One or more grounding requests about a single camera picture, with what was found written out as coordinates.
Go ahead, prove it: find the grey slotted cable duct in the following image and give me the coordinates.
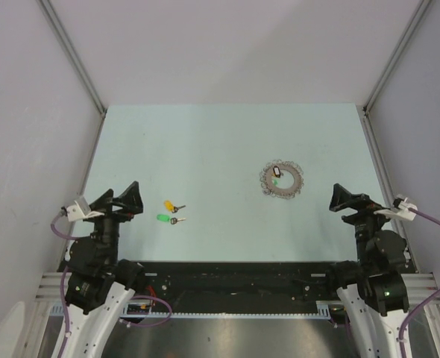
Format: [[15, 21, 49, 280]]
[[50, 300, 359, 320]]

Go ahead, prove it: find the aluminium frame post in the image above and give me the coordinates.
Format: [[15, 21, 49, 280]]
[[363, 0, 433, 113], [37, 0, 107, 116]]

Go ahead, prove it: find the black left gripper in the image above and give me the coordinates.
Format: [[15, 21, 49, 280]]
[[85, 180, 142, 266]]

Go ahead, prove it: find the yellow key tag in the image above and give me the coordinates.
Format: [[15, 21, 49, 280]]
[[163, 201, 175, 213]]

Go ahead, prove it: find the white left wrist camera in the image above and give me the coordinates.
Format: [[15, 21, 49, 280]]
[[61, 197, 104, 222]]

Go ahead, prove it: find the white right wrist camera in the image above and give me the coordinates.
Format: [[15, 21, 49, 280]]
[[374, 195, 418, 222]]

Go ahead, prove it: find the aluminium frame left post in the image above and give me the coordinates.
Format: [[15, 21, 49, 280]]
[[37, 0, 107, 116]]

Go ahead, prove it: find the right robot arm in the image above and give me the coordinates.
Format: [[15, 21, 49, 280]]
[[325, 183, 409, 357]]

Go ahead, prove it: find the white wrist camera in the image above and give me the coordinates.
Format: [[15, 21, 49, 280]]
[[61, 197, 104, 222], [374, 195, 418, 222]]

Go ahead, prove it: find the silver key with yellow tag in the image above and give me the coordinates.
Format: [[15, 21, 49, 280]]
[[172, 205, 186, 213]]

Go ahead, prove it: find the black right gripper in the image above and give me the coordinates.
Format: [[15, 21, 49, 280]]
[[328, 183, 398, 266]]

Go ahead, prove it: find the metal disc keyring holder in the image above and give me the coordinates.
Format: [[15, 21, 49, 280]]
[[260, 160, 304, 200]]

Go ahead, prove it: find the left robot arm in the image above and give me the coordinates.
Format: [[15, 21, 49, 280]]
[[51, 181, 147, 357]]

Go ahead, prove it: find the aluminium frame right post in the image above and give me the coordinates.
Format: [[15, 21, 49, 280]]
[[363, 0, 433, 113]]

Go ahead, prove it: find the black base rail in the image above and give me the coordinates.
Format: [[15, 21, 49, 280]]
[[135, 262, 338, 305]]

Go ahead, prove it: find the black white label tag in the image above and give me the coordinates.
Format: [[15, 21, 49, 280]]
[[272, 166, 282, 178]]

